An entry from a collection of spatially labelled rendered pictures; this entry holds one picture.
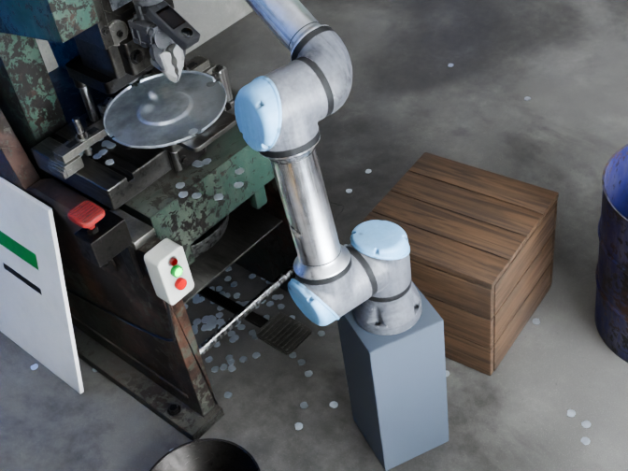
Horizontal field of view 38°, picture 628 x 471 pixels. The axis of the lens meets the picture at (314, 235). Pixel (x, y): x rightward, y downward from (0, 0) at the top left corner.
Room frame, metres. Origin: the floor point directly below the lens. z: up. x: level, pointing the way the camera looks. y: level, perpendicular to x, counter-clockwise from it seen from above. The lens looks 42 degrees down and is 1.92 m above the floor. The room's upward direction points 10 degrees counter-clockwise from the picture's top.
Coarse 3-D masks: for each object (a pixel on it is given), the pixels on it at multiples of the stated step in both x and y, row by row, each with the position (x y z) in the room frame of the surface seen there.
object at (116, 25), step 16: (112, 0) 1.79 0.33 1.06; (128, 0) 1.82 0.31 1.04; (112, 16) 1.79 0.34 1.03; (128, 16) 1.81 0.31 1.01; (112, 32) 1.77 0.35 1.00; (128, 32) 1.80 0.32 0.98; (80, 48) 1.84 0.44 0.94; (96, 48) 1.79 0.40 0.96; (112, 48) 1.77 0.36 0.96; (128, 48) 1.76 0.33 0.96; (144, 48) 1.79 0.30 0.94; (96, 64) 1.81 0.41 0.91; (112, 64) 1.77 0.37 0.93; (128, 64) 1.76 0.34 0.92; (144, 64) 1.78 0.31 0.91
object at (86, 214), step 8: (72, 208) 1.50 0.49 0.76; (80, 208) 1.50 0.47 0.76; (88, 208) 1.49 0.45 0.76; (96, 208) 1.48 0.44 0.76; (72, 216) 1.48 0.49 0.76; (80, 216) 1.47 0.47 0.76; (88, 216) 1.47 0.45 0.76; (96, 216) 1.46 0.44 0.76; (104, 216) 1.47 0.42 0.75; (80, 224) 1.45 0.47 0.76; (88, 224) 1.45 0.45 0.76
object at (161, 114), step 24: (192, 72) 1.91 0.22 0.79; (120, 96) 1.87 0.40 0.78; (144, 96) 1.85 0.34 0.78; (168, 96) 1.82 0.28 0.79; (192, 96) 1.81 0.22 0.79; (216, 96) 1.79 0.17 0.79; (120, 120) 1.77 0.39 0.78; (144, 120) 1.74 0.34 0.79; (168, 120) 1.72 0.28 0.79; (192, 120) 1.72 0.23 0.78; (216, 120) 1.70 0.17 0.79; (144, 144) 1.66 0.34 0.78; (168, 144) 1.64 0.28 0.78
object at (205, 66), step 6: (192, 60) 2.03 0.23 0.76; (198, 60) 2.02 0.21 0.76; (204, 60) 2.02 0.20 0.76; (186, 66) 1.98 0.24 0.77; (192, 66) 2.00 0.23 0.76; (198, 66) 1.99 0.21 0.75; (204, 66) 2.01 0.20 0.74; (210, 66) 2.02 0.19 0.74; (204, 72) 1.99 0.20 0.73; (210, 72) 2.00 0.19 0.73
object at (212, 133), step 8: (224, 112) 1.73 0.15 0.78; (224, 120) 1.70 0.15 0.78; (232, 120) 1.69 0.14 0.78; (208, 128) 1.68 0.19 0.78; (216, 128) 1.67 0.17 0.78; (224, 128) 1.67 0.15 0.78; (200, 136) 1.65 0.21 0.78; (208, 136) 1.65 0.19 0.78; (216, 136) 1.65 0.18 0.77; (176, 144) 1.72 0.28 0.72; (184, 144) 1.63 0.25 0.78; (192, 144) 1.63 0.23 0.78; (200, 144) 1.62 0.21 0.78; (208, 144) 1.63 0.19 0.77; (168, 152) 1.72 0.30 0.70; (176, 152) 1.72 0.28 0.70; (184, 152) 1.73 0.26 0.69; (192, 152) 1.74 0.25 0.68; (200, 152) 1.76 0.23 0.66; (176, 160) 1.71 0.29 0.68; (184, 160) 1.72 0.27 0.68; (192, 160) 1.74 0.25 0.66; (176, 168) 1.72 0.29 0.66
